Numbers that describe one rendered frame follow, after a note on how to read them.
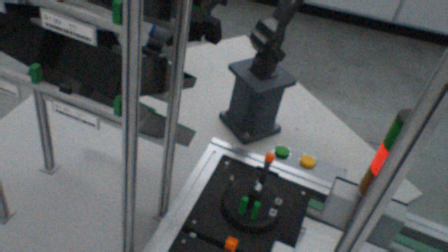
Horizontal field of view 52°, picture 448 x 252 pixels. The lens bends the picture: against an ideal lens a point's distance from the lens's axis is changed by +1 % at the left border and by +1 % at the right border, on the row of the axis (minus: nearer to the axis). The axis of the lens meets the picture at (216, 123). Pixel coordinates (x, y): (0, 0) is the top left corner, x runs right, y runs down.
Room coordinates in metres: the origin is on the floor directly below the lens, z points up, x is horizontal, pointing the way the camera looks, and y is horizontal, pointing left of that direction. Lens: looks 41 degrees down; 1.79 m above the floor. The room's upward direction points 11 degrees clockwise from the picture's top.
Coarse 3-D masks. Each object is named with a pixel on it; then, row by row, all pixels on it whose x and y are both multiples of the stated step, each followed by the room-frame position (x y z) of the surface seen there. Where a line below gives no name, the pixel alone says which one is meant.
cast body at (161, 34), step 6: (156, 30) 0.82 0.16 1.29; (162, 30) 0.82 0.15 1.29; (168, 30) 0.82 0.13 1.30; (150, 36) 0.82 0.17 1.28; (156, 36) 0.81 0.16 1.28; (162, 36) 0.81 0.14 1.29; (168, 36) 0.81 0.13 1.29; (156, 42) 0.80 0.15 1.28; (162, 42) 0.80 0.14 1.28; (162, 48) 0.79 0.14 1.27; (168, 48) 0.80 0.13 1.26; (168, 54) 0.80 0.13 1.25; (168, 60) 0.81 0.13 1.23
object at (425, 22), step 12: (408, 0) 3.58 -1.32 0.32; (420, 0) 3.57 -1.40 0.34; (432, 0) 3.56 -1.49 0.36; (444, 0) 3.55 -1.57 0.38; (396, 12) 3.61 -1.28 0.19; (408, 12) 3.57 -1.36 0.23; (420, 12) 3.57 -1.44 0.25; (432, 12) 3.56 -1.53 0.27; (444, 12) 3.55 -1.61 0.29; (396, 24) 3.61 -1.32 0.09; (408, 24) 3.57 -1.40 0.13; (420, 24) 3.56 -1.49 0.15; (432, 24) 3.55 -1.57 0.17; (444, 24) 3.54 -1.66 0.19; (408, 36) 3.60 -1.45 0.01; (420, 36) 3.59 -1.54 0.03; (432, 36) 3.58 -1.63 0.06; (444, 36) 3.57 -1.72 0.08
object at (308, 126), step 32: (192, 64) 1.35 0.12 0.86; (224, 64) 1.39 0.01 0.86; (192, 96) 1.17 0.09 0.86; (224, 96) 1.21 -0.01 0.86; (288, 96) 1.27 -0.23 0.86; (192, 128) 1.02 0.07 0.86; (224, 128) 1.05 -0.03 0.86; (288, 128) 1.10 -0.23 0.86; (320, 128) 1.13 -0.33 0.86; (352, 160) 1.01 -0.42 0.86
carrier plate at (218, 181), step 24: (216, 168) 0.77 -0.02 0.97; (240, 168) 0.79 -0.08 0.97; (216, 192) 0.70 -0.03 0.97; (288, 192) 0.74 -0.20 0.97; (312, 192) 0.75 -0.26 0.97; (192, 216) 0.62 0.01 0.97; (216, 216) 0.63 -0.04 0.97; (288, 216) 0.67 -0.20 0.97; (216, 240) 0.57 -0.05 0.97; (240, 240) 0.58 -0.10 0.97; (264, 240) 0.59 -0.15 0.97; (288, 240) 0.60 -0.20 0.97
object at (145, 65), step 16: (96, 32) 0.70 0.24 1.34; (112, 32) 0.74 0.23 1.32; (64, 48) 0.63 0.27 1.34; (80, 48) 0.62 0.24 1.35; (96, 48) 0.61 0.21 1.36; (64, 64) 0.61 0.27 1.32; (80, 64) 0.60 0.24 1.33; (96, 64) 0.60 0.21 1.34; (112, 64) 0.59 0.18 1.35; (144, 64) 0.63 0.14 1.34; (160, 64) 0.67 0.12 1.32; (80, 80) 0.59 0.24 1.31; (96, 80) 0.58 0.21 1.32; (112, 80) 0.58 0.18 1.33; (144, 80) 0.63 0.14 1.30; (160, 80) 0.67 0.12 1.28; (192, 80) 0.78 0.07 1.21; (112, 96) 0.56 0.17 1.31
